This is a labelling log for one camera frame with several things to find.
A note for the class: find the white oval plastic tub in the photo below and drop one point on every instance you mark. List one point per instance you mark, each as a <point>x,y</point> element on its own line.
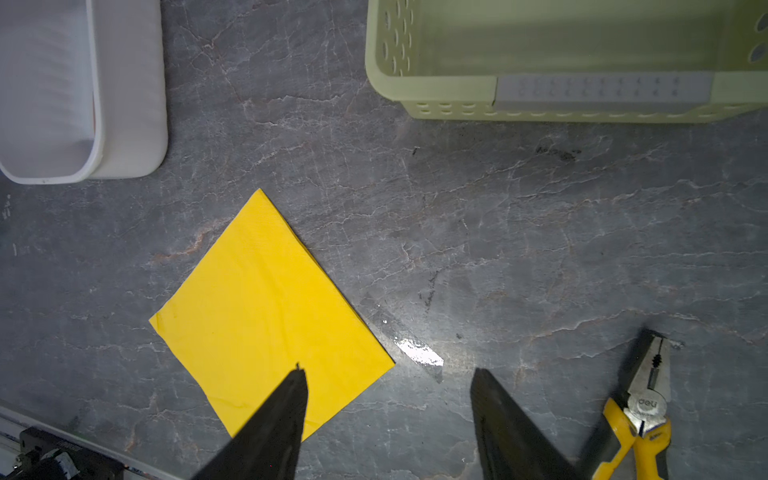
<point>82,91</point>

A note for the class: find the yellow black pliers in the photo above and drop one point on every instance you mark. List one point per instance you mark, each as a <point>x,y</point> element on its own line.
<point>635,418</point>

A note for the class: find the yellow paper napkin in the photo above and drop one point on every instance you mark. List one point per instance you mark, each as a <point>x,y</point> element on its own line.
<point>257,306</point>

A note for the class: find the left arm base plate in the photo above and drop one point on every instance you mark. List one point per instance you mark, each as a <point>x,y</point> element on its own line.
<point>44,455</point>

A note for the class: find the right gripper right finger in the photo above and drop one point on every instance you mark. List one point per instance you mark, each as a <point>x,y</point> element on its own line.
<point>510,445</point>

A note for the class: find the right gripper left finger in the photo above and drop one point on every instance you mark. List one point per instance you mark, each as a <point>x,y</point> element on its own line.
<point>268,445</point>

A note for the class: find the green perforated plastic basket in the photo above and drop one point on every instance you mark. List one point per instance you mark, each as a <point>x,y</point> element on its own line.
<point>569,61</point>

